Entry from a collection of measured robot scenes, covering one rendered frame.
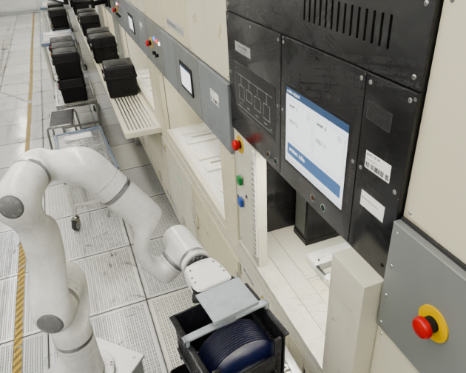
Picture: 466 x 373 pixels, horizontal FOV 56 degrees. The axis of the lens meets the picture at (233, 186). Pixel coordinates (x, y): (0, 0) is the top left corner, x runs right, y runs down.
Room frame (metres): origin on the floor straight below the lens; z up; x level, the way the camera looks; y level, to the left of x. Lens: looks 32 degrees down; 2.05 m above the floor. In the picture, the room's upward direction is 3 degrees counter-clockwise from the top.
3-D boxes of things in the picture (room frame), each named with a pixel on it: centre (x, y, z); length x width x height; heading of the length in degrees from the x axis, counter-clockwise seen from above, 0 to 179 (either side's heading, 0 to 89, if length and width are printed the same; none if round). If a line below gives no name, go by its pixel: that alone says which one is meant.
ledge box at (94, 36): (4.85, 1.31, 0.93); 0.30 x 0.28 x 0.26; 22
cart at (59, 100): (4.91, 1.76, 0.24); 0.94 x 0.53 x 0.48; 19
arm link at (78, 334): (0.98, 0.53, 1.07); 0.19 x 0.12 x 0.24; 4
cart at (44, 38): (6.25, 2.29, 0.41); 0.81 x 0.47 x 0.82; 20
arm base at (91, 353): (0.94, 0.53, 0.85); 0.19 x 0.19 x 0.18
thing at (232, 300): (0.76, 0.03, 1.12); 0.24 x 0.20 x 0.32; 118
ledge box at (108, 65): (3.72, 0.92, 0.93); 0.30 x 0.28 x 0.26; 16
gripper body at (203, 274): (0.85, 0.08, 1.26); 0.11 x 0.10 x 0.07; 28
